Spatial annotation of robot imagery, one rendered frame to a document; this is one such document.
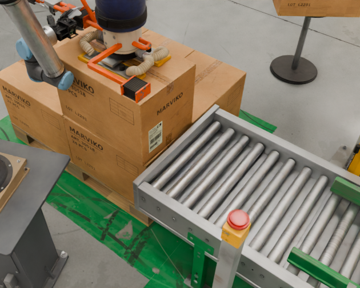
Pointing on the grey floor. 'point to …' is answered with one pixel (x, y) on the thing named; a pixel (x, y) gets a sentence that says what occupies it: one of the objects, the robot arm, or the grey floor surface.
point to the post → (229, 255)
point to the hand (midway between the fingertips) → (80, 15)
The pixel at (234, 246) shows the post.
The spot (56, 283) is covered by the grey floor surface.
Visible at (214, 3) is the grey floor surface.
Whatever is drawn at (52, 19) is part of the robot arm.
